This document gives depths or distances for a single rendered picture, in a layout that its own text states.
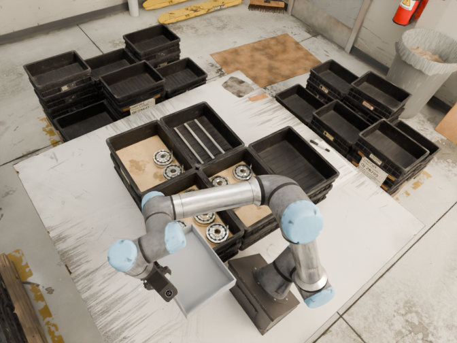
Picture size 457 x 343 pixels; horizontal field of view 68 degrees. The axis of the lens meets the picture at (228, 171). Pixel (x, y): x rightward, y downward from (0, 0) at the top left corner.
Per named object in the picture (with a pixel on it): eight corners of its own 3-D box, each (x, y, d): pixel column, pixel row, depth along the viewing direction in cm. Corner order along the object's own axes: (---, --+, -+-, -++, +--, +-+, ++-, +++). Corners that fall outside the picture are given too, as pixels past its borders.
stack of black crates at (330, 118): (359, 156, 286) (376, 128, 259) (336, 173, 273) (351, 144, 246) (324, 128, 303) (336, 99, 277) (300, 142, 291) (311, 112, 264)
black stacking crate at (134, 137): (196, 182, 174) (196, 169, 165) (143, 209, 162) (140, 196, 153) (159, 134, 193) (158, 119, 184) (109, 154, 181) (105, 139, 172)
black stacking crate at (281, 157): (333, 187, 180) (341, 174, 171) (292, 213, 168) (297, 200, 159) (285, 139, 198) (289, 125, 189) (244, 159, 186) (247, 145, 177)
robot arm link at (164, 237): (171, 205, 94) (134, 222, 93) (179, 234, 86) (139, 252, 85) (181, 223, 99) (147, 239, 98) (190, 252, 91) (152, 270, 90)
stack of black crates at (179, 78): (188, 88, 322) (188, 56, 295) (207, 105, 309) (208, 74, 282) (151, 103, 305) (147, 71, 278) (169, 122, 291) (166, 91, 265)
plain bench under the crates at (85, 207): (372, 273, 239) (426, 225, 183) (178, 459, 170) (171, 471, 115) (230, 135, 309) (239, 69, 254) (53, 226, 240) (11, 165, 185)
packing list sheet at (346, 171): (359, 171, 203) (360, 171, 202) (334, 190, 193) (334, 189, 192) (319, 137, 217) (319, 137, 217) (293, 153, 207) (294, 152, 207)
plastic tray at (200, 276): (234, 284, 121) (236, 280, 117) (187, 320, 112) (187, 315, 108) (192, 229, 133) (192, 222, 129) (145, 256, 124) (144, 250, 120)
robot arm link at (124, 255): (140, 259, 83) (107, 274, 83) (154, 268, 93) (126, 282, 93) (132, 231, 87) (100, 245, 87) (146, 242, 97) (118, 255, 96)
